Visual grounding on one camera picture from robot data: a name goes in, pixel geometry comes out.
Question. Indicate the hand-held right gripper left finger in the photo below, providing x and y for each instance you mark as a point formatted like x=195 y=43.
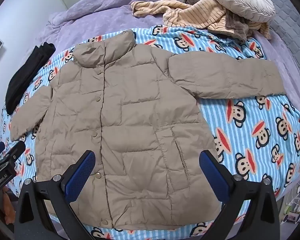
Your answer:
x=81 y=175

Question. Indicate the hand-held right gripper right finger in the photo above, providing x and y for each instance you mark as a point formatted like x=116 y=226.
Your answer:
x=215 y=177

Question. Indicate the beige puffer jacket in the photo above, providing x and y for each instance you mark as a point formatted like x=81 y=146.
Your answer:
x=140 y=105

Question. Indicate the person's left hand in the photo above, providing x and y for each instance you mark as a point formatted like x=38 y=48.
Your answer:
x=8 y=205

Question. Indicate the monkey print striped blanket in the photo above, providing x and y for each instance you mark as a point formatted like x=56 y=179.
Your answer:
x=252 y=130

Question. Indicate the black folded cloth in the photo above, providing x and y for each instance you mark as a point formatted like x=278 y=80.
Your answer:
x=22 y=80

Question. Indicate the brown fleece garment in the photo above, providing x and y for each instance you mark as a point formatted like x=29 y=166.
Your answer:
x=237 y=27

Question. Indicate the purple bedspread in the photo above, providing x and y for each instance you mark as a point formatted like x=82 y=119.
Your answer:
x=95 y=12

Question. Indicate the beige striped garment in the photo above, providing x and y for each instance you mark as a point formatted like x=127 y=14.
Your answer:
x=190 y=12

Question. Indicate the grey padded headboard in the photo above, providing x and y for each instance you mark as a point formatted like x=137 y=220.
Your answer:
x=295 y=30

